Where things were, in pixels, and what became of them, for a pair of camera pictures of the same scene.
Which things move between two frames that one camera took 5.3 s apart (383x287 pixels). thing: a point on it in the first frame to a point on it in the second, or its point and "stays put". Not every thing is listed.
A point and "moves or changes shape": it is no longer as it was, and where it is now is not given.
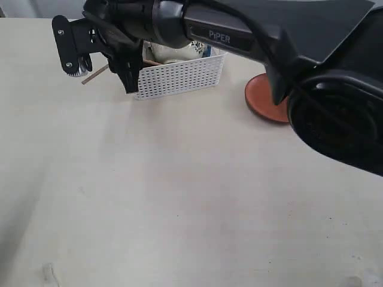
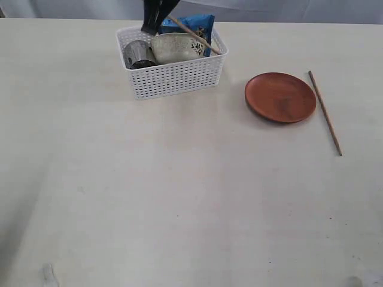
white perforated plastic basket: [168, 78] stays put
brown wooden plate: [259, 97] stays put
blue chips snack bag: [207, 51] moves or changes shape
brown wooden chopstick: [151, 62] moves or changes shape
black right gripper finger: [129, 72] to [152, 11]
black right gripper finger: [116, 62] to [167, 6]
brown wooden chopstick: [96, 73] moves or changes shape
